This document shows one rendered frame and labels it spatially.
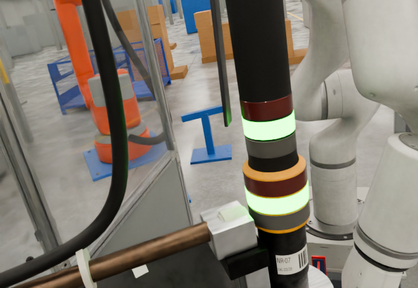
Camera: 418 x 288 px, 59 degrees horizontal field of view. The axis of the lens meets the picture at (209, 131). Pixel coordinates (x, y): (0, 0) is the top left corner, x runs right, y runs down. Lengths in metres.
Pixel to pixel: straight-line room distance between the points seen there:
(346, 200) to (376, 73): 0.61
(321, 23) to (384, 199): 0.41
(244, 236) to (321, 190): 0.80
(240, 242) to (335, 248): 0.82
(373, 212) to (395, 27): 0.23
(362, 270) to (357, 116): 0.49
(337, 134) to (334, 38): 0.28
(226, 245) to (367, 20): 0.35
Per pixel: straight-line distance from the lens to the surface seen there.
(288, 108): 0.23
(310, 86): 0.89
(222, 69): 0.24
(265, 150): 0.24
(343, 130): 0.99
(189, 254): 0.48
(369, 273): 0.55
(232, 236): 0.25
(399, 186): 0.49
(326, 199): 1.06
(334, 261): 1.09
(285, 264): 0.28
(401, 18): 0.51
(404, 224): 0.51
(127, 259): 0.25
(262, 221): 0.26
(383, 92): 0.50
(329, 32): 0.80
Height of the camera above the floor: 1.68
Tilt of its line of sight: 21 degrees down
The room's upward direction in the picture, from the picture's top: 10 degrees counter-clockwise
